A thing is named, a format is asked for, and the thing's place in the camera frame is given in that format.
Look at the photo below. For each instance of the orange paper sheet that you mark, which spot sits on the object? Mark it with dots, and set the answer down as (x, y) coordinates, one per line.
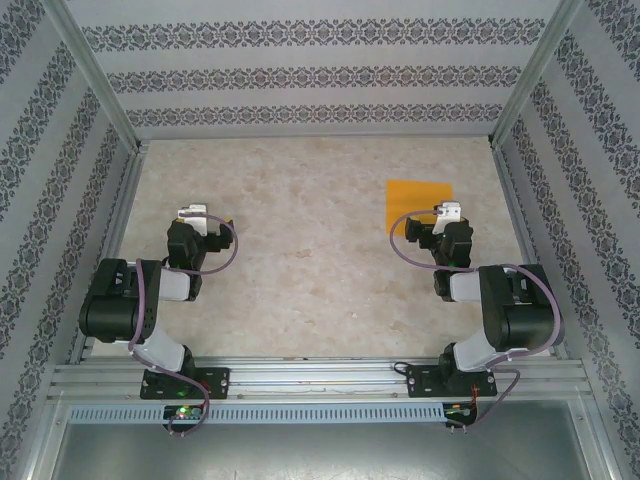
(415, 197)

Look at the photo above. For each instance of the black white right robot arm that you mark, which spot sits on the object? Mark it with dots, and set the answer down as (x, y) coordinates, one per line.
(525, 320)

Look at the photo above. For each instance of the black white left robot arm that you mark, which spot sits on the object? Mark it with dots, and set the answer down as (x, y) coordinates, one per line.
(107, 315)

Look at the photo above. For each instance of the controller board with green light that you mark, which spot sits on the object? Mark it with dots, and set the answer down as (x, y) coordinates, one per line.
(182, 412)
(460, 411)

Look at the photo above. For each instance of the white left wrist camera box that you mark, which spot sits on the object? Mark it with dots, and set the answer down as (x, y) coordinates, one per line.
(192, 217)

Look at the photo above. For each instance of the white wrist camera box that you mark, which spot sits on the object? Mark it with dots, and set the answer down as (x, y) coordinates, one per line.
(447, 215)
(192, 217)

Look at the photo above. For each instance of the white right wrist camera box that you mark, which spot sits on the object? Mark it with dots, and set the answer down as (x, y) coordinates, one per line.
(447, 215)

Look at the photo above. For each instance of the aluminium side rail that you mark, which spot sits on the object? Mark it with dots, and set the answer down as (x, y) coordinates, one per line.
(511, 200)
(125, 200)

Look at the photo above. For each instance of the thin aluminium back rail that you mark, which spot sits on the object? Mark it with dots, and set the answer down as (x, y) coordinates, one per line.
(315, 137)

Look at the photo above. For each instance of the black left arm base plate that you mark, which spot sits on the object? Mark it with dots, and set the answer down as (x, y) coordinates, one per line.
(220, 382)

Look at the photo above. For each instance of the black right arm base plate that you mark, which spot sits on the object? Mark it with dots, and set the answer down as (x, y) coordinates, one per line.
(417, 382)

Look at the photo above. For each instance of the long aluminium mounting rail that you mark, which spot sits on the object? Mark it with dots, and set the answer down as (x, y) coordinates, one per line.
(310, 372)

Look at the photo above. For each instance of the aluminium frame post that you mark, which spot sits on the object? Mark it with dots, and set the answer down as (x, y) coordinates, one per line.
(90, 65)
(537, 65)

